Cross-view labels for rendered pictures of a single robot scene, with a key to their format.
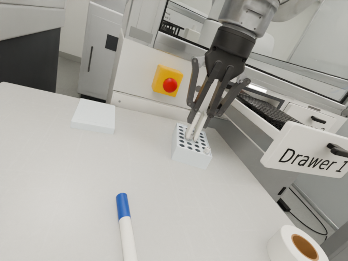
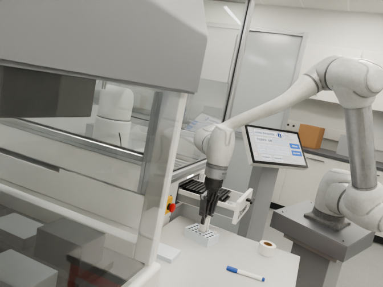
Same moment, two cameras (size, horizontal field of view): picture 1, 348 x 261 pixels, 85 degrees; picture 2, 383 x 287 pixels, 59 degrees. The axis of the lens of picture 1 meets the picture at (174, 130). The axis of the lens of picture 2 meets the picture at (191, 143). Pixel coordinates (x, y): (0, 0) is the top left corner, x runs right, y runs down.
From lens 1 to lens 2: 1.16 m
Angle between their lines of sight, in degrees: 46
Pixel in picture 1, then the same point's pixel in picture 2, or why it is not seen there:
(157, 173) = (215, 255)
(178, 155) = (209, 243)
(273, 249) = (262, 251)
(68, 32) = not seen: outside the picture
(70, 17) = not seen: outside the picture
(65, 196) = (220, 278)
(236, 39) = (220, 183)
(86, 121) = (172, 255)
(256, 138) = (222, 212)
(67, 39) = not seen: outside the picture
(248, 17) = (223, 175)
